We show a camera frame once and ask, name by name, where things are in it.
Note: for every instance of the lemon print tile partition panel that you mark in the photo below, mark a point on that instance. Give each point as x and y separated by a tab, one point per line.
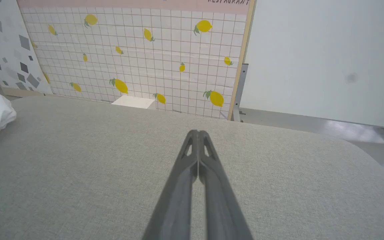
145	56

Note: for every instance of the white box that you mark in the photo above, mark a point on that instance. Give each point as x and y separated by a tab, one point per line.
133	101

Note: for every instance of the grey metal stand post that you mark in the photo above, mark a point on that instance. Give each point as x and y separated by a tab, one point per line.
240	90

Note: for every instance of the terrazzo pattern panel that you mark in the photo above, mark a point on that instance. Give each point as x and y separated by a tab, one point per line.
8	50

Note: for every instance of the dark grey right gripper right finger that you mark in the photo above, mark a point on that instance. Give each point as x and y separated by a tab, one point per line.
220	200

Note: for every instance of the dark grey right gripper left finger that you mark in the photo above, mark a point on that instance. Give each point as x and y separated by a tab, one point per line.
178	186

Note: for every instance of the white partition board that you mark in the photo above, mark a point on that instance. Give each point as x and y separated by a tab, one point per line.
312	56

